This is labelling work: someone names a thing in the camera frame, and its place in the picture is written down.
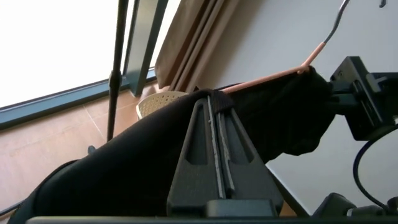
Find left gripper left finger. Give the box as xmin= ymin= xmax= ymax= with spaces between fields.
xmin=167 ymin=98 xmax=226 ymax=218

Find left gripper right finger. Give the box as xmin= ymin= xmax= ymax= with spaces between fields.
xmin=217 ymin=108 xmax=284 ymax=218

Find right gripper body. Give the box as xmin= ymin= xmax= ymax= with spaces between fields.
xmin=327 ymin=55 xmax=398 ymax=141

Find black garment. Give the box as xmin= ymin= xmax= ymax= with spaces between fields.
xmin=7 ymin=66 xmax=336 ymax=218

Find pink clothes hanger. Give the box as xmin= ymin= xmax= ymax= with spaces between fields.
xmin=220 ymin=0 xmax=388 ymax=95

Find white laundry basket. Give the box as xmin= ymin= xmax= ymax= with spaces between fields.
xmin=136 ymin=90 xmax=189 ymax=121

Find black clothes rack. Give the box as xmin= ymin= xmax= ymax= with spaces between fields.
xmin=0 ymin=0 xmax=130 ymax=218

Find brown curtain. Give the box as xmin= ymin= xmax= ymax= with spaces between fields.
xmin=154 ymin=0 xmax=240 ymax=94

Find black cable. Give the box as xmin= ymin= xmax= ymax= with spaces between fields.
xmin=353 ymin=124 xmax=398 ymax=214

